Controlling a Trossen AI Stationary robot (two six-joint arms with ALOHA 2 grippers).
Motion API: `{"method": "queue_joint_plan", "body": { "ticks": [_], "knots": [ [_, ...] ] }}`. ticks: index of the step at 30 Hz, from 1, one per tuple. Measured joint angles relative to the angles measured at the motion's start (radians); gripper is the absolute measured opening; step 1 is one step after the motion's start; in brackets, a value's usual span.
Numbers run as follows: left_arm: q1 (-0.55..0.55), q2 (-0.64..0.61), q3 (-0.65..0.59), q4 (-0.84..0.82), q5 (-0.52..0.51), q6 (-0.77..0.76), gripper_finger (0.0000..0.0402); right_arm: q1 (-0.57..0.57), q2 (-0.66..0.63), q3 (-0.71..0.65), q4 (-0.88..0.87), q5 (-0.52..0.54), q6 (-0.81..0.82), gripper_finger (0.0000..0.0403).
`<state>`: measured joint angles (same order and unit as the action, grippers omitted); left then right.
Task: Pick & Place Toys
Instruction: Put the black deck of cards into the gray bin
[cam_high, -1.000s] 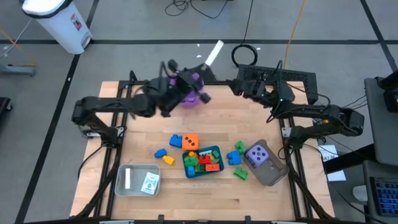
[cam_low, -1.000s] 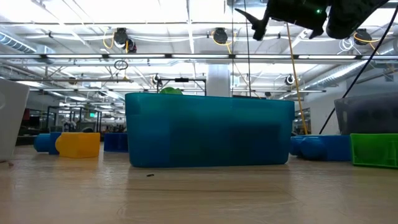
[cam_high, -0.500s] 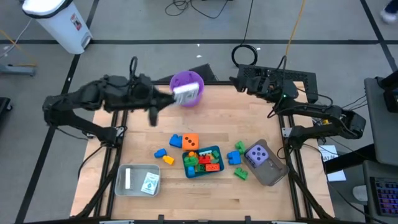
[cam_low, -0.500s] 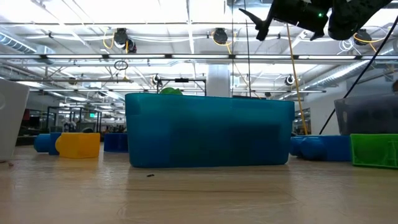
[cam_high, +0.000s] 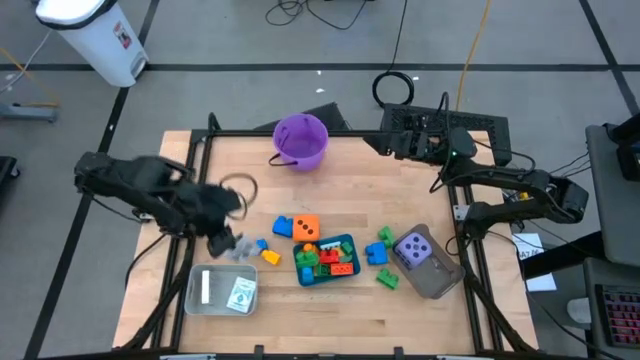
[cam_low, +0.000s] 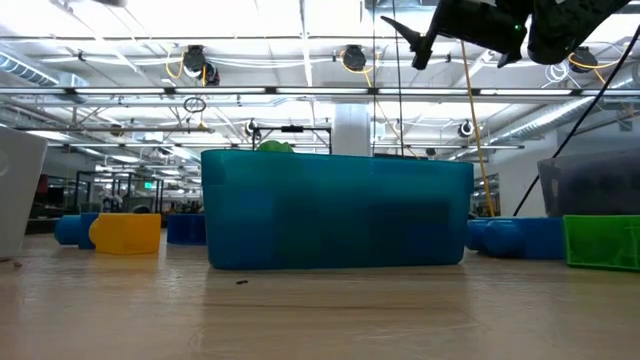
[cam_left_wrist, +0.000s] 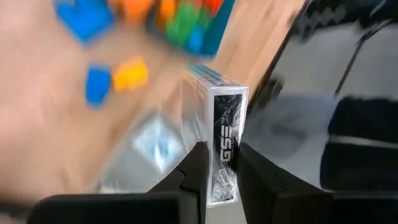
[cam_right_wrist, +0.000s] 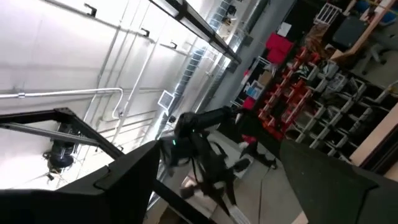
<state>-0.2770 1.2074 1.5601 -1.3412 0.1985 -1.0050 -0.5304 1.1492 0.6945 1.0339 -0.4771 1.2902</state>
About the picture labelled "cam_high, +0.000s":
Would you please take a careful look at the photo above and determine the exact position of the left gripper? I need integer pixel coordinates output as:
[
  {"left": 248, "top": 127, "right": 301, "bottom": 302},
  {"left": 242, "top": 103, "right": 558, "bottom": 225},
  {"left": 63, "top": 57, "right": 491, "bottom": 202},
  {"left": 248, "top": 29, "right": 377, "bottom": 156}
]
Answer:
[{"left": 189, "top": 182, "right": 246, "bottom": 259}]

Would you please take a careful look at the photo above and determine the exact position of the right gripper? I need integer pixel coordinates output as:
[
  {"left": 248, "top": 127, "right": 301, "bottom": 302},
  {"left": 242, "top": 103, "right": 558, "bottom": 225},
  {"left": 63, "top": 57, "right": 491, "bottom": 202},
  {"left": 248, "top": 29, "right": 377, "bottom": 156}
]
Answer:
[{"left": 364, "top": 127, "right": 451, "bottom": 164}]

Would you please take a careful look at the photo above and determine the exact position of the white card box black emblem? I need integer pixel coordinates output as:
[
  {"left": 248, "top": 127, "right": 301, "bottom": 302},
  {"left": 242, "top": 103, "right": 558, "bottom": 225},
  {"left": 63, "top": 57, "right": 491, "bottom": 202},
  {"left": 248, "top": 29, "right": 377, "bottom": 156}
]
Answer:
[{"left": 223, "top": 234, "right": 257, "bottom": 265}]

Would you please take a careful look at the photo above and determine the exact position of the light grey plastic bin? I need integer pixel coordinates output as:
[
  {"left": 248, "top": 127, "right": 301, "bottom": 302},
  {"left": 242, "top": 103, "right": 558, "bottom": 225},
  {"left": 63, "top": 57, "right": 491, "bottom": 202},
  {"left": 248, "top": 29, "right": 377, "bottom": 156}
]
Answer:
[{"left": 183, "top": 262, "right": 260, "bottom": 318}]

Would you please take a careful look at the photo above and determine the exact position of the orange foam die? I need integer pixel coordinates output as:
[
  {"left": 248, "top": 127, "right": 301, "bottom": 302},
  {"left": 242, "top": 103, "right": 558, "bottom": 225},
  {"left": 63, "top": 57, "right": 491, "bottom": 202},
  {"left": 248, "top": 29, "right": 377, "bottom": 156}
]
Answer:
[{"left": 292, "top": 214, "right": 321, "bottom": 244}]

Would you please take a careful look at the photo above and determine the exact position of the green big-stud toy block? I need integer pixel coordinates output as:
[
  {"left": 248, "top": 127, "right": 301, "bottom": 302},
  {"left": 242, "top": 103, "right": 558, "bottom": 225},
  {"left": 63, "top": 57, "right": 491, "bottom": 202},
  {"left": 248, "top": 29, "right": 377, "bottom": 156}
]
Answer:
[{"left": 294, "top": 249, "right": 320, "bottom": 269}]

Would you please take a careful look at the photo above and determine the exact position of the purple foam die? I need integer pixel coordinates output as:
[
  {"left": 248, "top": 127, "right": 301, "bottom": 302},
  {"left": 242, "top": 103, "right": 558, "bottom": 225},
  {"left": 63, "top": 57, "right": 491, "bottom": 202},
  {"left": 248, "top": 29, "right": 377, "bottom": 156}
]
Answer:
[{"left": 398, "top": 232, "right": 434, "bottom": 270}]

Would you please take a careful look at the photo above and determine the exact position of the teal plastic bin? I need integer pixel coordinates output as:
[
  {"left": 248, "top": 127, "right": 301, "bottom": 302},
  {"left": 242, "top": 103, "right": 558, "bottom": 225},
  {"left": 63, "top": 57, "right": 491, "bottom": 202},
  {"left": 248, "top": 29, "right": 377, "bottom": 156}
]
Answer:
[{"left": 291, "top": 232, "right": 363, "bottom": 288}]

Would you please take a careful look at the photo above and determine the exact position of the smoky transparent plastic bin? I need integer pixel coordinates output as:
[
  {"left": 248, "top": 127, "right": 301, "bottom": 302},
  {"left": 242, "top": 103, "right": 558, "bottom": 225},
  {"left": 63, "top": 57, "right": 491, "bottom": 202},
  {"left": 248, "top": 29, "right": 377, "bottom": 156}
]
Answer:
[{"left": 390, "top": 222, "right": 466, "bottom": 300}]

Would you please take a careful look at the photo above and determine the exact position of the purple plastic bucket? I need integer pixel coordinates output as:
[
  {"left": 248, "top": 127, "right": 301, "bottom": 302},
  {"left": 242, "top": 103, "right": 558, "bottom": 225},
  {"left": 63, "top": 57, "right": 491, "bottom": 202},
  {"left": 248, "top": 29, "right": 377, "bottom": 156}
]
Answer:
[{"left": 268, "top": 113, "right": 330, "bottom": 174}]

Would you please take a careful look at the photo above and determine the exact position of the large blue toy block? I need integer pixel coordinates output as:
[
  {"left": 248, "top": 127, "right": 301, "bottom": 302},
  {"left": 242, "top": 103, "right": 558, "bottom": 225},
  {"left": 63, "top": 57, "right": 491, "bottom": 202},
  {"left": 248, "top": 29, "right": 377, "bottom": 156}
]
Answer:
[{"left": 364, "top": 241, "right": 390, "bottom": 266}]

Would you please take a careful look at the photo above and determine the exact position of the white paper sheet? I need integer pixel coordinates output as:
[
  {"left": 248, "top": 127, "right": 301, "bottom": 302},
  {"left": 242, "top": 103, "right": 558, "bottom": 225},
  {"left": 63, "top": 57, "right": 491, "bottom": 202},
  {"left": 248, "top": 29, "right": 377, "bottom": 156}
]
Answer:
[{"left": 511, "top": 232, "right": 558, "bottom": 293}]

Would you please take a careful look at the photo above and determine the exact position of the black desk leg bar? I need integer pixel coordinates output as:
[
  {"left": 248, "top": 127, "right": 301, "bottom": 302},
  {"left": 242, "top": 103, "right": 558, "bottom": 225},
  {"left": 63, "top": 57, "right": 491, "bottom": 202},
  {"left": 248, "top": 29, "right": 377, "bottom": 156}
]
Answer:
[{"left": 519, "top": 230, "right": 607, "bottom": 280}]

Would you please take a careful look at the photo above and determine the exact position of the black caster foot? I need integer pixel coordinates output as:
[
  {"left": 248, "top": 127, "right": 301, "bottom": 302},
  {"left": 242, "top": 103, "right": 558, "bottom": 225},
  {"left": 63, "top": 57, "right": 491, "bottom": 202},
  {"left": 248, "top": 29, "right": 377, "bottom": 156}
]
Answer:
[{"left": 0, "top": 155, "right": 21, "bottom": 181}]

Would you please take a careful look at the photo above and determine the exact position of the grey stand base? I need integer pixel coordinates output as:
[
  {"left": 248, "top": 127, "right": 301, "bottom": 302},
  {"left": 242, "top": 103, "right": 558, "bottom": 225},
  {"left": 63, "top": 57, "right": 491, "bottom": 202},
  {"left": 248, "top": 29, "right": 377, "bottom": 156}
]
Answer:
[{"left": 0, "top": 102, "right": 60, "bottom": 124}]

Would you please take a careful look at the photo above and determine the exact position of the white trash bin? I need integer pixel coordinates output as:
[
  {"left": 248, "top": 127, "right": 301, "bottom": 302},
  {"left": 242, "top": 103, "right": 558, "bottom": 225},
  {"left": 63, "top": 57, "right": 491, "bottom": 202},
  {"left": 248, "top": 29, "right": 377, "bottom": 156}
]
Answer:
[{"left": 34, "top": 0, "right": 150, "bottom": 89}]

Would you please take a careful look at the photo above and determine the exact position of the grey desk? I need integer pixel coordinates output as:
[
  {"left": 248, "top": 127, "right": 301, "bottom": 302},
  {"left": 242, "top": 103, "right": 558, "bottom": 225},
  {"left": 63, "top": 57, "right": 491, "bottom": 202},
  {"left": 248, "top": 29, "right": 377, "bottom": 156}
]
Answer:
[
  {"left": 585, "top": 123, "right": 640, "bottom": 267},
  {"left": 582, "top": 257, "right": 640, "bottom": 360}
]

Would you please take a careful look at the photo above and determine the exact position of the black desk device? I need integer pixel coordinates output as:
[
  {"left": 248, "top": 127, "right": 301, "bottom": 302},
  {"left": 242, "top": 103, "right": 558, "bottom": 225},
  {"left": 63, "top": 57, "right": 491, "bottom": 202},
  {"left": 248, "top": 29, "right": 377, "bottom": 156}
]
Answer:
[{"left": 602, "top": 112, "right": 640, "bottom": 182}]

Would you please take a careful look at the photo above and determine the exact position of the grey oval mouse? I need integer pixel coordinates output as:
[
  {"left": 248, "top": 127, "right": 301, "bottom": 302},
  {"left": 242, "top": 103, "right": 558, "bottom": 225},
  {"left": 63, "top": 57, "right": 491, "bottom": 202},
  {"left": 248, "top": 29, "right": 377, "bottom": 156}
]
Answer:
[{"left": 566, "top": 296, "right": 594, "bottom": 326}]

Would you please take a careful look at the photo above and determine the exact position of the keyboard with coloured keys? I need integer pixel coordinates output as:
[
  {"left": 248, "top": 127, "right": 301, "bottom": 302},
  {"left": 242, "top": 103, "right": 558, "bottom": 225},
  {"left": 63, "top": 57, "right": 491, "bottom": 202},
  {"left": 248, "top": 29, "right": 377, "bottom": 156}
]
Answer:
[{"left": 593, "top": 283, "right": 640, "bottom": 350}]

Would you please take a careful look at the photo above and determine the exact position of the black coiled hanging cable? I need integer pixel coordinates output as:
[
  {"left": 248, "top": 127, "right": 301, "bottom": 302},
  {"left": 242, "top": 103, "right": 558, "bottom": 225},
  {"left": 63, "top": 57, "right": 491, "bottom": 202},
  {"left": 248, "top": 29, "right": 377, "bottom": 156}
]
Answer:
[{"left": 371, "top": 0, "right": 416, "bottom": 109}]

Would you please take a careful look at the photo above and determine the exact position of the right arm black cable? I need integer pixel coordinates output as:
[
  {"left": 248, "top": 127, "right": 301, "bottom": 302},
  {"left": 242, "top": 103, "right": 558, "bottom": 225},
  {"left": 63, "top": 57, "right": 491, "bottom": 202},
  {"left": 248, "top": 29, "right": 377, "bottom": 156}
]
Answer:
[{"left": 428, "top": 91, "right": 451, "bottom": 195}]

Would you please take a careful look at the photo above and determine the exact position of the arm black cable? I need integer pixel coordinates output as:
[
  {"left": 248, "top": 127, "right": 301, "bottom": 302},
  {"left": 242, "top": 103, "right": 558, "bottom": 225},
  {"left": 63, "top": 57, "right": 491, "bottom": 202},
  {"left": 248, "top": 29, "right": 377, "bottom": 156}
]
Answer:
[
  {"left": 218, "top": 172, "right": 260, "bottom": 222},
  {"left": 428, "top": 91, "right": 451, "bottom": 195}
]

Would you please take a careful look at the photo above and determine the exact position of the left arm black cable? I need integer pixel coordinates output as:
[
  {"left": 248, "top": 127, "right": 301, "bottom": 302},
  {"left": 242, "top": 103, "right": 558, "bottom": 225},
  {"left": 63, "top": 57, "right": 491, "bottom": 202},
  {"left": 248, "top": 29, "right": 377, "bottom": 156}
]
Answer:
[{"left": 218, "top": 172, "right": 260, "bottom": 222}]

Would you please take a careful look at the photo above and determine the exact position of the yellow hanging cable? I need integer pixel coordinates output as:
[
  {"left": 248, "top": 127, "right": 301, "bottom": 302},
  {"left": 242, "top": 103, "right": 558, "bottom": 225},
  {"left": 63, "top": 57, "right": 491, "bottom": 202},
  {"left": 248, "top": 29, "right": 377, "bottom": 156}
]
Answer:
[{"left": 455, "top": 0, "right": 494, "bottom": 112}]

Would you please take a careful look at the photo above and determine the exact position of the black tangled floor cable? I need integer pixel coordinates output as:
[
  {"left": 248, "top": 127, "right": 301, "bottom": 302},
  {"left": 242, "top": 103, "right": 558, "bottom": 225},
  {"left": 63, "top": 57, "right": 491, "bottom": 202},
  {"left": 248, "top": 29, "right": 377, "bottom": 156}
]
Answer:
[{"left": 264, "top": 0, "right": 371, "bottom": 31}]

